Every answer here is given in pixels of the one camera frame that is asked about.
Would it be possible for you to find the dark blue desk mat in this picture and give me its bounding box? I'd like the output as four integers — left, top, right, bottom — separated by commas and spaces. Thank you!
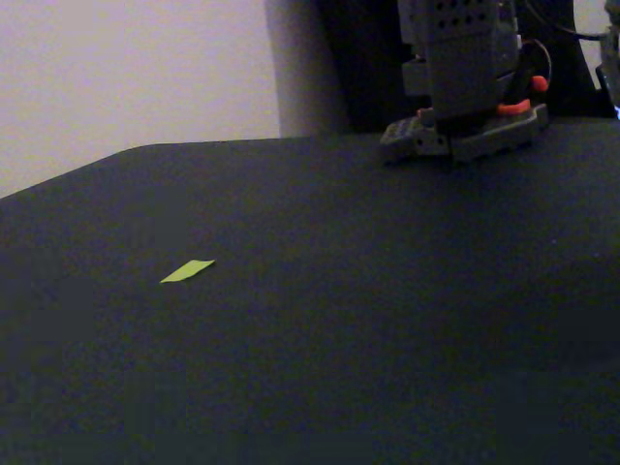
0, 118, 620, 465

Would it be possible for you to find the green tape marker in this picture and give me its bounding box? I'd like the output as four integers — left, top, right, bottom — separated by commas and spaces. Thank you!
159, 259, 216, 285

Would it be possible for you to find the black clamp with orange tips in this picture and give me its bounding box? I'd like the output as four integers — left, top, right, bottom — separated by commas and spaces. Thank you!
494, 67, 551, 117

